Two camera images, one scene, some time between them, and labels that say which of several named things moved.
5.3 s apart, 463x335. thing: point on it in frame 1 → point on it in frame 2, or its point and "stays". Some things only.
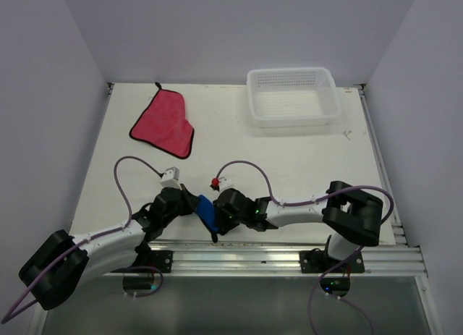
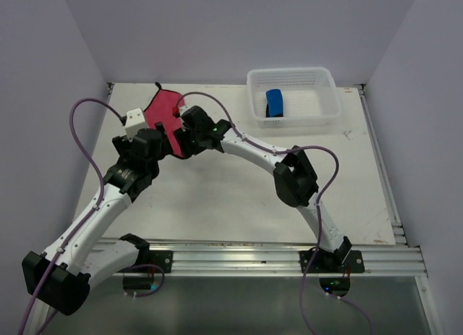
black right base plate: [322, 262] stays
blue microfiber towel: [205, 209] → [275, 103]
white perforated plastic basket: [292, 97] stays
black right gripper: [221, 221] → [187, 149]
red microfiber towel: [163, 123] stays
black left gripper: [189, 200] → [123, 145]
